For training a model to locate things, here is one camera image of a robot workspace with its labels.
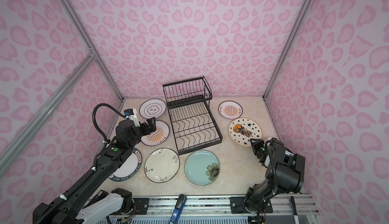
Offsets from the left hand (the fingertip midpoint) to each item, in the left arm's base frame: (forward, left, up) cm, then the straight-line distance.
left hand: (148, 117), depth 78 cm
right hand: (-3, -58, -21) cm, 62 cm away
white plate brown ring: (+27, +9, -24) cm, 37 cm away
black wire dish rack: (+9, -22, -22) cm, 33 cm away
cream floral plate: (-16, -4, -24) cm, 29 cm away
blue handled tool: (-37, -16, -19) cm, 45 cm away
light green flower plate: (-18, -27, -23) cm, 40 cm away
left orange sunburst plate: (+2, +1, -24) cm, 24 cm away
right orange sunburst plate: (+25, -49, -25) cm, 61 cm away
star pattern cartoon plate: (+6, -54, -24) cm, 60 cm away
